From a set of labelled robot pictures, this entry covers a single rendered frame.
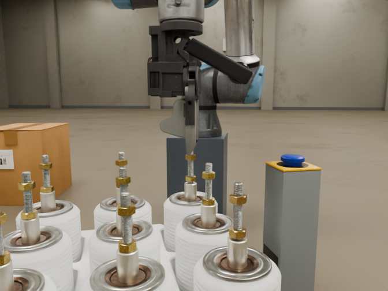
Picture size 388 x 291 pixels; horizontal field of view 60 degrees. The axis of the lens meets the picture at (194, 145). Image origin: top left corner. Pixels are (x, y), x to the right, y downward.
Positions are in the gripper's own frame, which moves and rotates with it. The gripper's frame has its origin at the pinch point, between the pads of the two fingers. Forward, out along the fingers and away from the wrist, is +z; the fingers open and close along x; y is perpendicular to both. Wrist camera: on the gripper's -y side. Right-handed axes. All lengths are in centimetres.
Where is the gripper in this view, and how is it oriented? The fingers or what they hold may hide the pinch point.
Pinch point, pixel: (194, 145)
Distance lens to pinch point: 58.4
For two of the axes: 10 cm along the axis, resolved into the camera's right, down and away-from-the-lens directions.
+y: -10.0, -0.1, 0.9
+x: -0.9, 1.5, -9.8
